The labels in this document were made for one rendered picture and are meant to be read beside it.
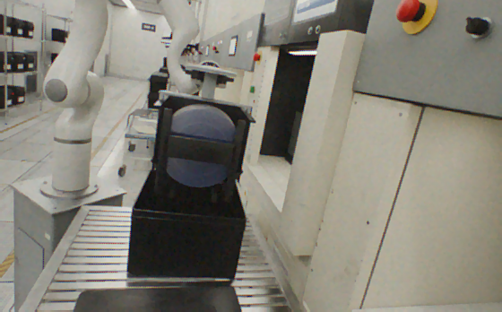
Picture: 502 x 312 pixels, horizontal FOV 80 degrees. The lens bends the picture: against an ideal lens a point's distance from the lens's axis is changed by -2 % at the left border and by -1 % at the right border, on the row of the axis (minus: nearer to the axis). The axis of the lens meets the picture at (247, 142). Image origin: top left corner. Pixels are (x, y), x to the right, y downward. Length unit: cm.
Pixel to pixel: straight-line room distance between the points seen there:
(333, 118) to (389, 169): 18
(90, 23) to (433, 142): 98
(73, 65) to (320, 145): 79
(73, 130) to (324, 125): 82
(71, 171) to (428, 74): 107
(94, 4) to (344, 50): 76
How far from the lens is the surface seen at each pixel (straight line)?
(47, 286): 84
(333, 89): 68
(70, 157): 118
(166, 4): 104
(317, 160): 70
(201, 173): 77
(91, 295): 65
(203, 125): 73
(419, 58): 57
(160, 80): 484
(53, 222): 115
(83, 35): 111
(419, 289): 79
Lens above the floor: 128
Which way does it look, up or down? 13 degrees down
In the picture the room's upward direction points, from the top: 10 degrees clockwise
